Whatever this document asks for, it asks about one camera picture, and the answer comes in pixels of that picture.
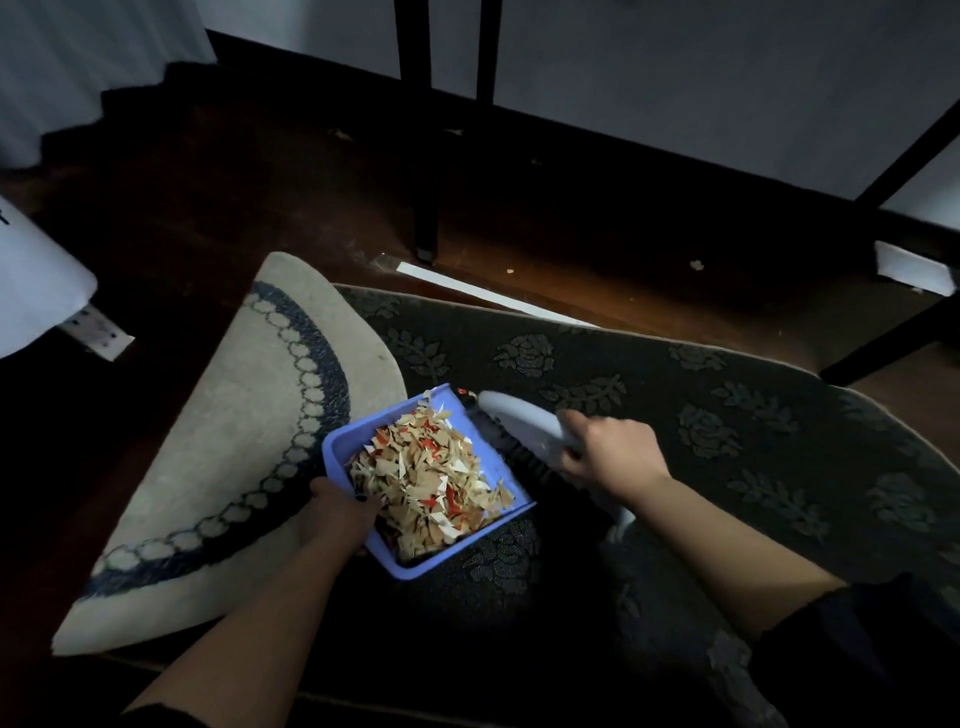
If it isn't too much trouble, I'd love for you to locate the person's right hand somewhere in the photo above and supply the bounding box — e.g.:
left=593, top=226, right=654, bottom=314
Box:
left=556, top=408, right=673, bottom=509

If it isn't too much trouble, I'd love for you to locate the person's left hand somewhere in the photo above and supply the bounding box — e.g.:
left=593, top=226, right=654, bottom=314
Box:
left=300, top=477, right=383, bottom=555

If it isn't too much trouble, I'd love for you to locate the white hand brush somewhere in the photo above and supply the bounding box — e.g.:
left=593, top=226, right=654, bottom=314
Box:
left=468, top=390, right=637, bottom=543

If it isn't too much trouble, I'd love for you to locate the blue plastic dustpan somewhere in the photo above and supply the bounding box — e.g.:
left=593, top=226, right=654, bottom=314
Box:
left=321, top=383, right=537, bottom=582

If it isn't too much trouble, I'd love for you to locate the person's right forearm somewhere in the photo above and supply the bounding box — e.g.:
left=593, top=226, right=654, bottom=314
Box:
left=628, top=472, right=849, bottom=646

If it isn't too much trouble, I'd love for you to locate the person's left forearm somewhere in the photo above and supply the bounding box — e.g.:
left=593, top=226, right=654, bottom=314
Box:
left=123, top=536, right=361, bottom=728

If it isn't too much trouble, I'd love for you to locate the pile of paper scraps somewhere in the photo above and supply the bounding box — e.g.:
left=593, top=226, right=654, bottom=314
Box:
left=348, top=397, right=516, bottom=564

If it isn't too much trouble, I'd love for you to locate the dark floral rug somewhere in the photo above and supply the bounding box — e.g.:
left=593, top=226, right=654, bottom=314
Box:
left=105, top=283, right=960, bottom=728

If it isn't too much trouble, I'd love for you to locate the beige round mat blue pattern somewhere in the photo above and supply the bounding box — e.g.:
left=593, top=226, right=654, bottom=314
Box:
left=51, top=251, right=408, bottom=657

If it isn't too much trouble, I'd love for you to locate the white strip on floor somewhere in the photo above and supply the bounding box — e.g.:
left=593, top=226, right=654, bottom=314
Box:
left=372, top=253, right=597, bottom=329

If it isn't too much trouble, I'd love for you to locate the black table leg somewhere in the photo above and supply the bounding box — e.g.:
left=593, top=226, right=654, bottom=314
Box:
left=393, top=0, right=442, bottom=265
left=475, top=0, right=504, bottom=114

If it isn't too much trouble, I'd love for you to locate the person's black sleeve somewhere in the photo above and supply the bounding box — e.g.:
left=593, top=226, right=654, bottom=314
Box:
left=750, top=573, right=960, bottom=728

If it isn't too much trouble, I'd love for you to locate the white paper sheet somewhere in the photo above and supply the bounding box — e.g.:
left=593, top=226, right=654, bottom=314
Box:
left=874, top=240, right=959, bottom=298

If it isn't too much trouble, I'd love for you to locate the white cloth covered object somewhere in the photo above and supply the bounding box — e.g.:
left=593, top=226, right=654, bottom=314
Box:
left=0, top=195, right=99, bottom=360

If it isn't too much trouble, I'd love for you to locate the white curtain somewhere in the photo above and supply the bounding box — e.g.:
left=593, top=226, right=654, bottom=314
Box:
left=0, top=0, right=219, bottom=171

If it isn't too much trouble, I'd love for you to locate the white perforated bracket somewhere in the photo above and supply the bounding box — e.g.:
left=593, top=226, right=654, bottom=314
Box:
left=57, top=303, right=136, bottom=363

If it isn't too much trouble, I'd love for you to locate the black metal chair frame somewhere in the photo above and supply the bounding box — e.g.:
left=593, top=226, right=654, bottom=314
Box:
left=817, top=97, right=960, bottom=388

